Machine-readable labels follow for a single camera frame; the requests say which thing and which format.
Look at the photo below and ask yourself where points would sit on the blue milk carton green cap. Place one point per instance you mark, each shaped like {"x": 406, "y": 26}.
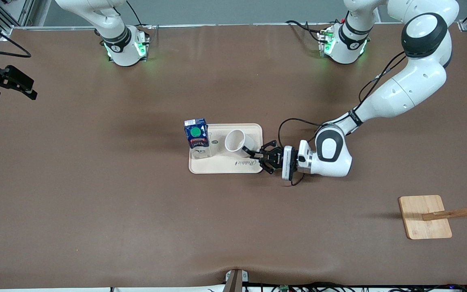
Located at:
{"x": 197, "y": 140}

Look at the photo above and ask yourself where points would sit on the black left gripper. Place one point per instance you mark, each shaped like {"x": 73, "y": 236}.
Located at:
{"x": 275, "y": 158}

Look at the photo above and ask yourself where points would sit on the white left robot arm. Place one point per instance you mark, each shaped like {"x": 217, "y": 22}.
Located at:
{"x": 403, "y": 89}

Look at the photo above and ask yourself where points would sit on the metal table edge clamp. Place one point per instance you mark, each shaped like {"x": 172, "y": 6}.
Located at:
{"x": 235, "y": 282}

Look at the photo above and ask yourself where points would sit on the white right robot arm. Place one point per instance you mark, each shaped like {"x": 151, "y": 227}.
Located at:
{"x": 116, "y": 44}

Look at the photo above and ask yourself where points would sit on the small green circuit board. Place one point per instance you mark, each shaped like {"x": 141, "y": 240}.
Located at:
{"x": 284, "y": 288}

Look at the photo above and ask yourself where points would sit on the wooden mug stand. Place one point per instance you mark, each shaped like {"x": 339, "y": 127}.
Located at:
{"x": 424, "y": 223}

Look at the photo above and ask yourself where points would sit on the beige tray with dog print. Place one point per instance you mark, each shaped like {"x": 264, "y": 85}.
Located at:
{"x": 225, "y": 164}

